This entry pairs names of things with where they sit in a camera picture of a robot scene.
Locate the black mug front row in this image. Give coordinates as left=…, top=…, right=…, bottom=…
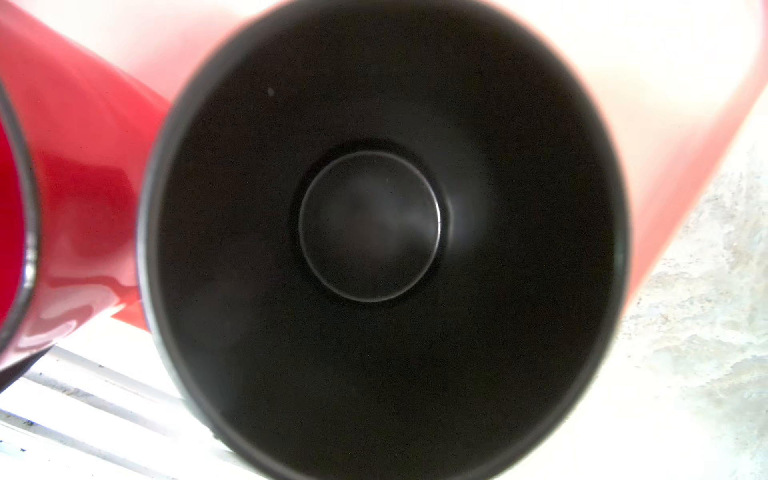
left=137, top=1, right=630, bottom=479

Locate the red mug front row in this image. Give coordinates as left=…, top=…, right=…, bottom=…
left=1, top=1, right=168, bottom=387

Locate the pink silicone tray mat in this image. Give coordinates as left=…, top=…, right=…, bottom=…
left=20, top=1, right=767, bottom=296

